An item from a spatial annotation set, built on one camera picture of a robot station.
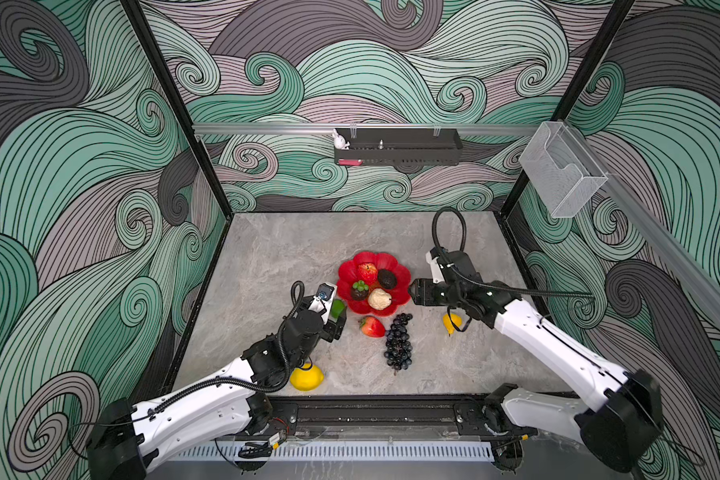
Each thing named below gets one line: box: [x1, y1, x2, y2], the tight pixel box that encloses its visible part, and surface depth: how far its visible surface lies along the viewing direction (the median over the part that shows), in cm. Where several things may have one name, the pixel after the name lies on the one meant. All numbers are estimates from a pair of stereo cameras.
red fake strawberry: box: [359, 315, 386, 338], surface depth 87 cm
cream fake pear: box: [368, 288, 392, 311], surface depth 91 cm
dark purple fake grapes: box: [383, 312, 413, 375], surface depth 83 cm
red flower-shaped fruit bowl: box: [336, 252, 412, 316], surface depth 100 cm
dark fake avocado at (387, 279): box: [378, 269, 397, 290], surface depth 98 cm
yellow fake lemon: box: [290, 363, 324, 391], surface depth 78 cm
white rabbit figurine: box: [332, 128, 350, 150], surface depth 87 cm
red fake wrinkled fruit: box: [358, 262, 378, 286], surface depth 97 cm
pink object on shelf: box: [338, 159, 364, 166], surface depth 91 cm
